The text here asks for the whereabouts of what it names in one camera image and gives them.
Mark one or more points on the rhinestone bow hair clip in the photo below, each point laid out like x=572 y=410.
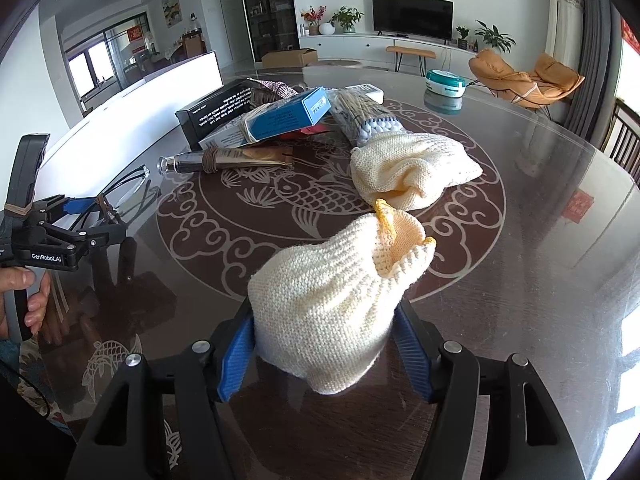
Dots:
x=275 y=91

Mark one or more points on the white round vase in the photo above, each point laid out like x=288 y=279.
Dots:
x=326 y=29

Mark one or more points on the orange rocking chair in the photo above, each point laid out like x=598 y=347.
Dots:
x=500 y=72

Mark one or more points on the black printed box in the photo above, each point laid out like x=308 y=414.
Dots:
x=210 y=110

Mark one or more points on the white cardboard container box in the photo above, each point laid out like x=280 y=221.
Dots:
x=150 y=110

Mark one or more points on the cream knitted glove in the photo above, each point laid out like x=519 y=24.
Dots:
x=415 y=165
x=325 y=310

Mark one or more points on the cream cloth-covered air conditioner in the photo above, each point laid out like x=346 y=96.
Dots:
x=562 y=15

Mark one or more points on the grey curtain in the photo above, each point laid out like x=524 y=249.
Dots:
x=595 y=35

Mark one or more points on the red flower arrangement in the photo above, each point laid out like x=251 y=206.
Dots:
x=312 y=15

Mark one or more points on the dark wooden slatted chair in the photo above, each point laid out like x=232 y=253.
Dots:
x=625 y=135

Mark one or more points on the white low media cabinet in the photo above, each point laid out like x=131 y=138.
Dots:
x=360 y=45

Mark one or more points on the beige pet bed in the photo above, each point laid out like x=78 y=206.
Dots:
x=340 y=62

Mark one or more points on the small potted plant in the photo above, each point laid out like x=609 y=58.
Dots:
x=462 y=35

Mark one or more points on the red window decoration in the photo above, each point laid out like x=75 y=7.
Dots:
x=631 y=35

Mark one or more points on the black flat television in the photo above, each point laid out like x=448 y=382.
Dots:
x=412 y=15

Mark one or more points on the glass sliding door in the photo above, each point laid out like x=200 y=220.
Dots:
x=95 y=60

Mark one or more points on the dark glass display cabinet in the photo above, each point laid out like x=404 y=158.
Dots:
x=270 y=10

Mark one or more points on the teal round jar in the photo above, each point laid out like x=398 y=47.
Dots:
x=445 y=80

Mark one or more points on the blue and white toothpaste box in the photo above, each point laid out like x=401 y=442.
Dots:
x=285 y=115

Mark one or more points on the broad-leaf potted plant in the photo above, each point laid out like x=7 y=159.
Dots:
x=495 y=37

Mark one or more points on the person's left hand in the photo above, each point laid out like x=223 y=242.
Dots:
x=39 y=305

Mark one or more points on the gold cosmetic tube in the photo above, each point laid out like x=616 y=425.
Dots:
x=235 y=157

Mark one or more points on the framed landscape painting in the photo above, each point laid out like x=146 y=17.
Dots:
x=170 y=7

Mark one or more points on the white plastic bottle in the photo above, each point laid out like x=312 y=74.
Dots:
x=372 y=91

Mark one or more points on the bag of wooden chopsticks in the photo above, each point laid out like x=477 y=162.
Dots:
x=360 y=115

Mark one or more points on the bushy green potted plant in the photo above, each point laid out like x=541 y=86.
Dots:
x=347 y=17

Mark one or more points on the black-framed eyeglasses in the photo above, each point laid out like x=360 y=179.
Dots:
x=135 y=176

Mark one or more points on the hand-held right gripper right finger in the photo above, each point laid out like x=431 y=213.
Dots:
x=412 y=355

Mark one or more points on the wooden bench with metal legs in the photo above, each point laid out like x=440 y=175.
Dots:
x=410 y=51

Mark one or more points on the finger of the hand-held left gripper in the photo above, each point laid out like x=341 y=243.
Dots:
x=95 y=237
x=75 y=205

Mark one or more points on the white door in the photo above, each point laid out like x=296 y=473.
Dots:
x=227 y=15

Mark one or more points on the red door decoration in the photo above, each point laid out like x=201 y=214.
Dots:
x=136 y=34

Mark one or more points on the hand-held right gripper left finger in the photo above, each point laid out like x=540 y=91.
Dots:
x=235 y=355

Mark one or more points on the floral printed cloth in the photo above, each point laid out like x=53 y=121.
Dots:
x=35 y=360

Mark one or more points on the open cardboard box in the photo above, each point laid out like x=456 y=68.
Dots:
x=287 y=57

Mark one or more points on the red small packet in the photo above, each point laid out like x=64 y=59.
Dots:
x=315 y=130

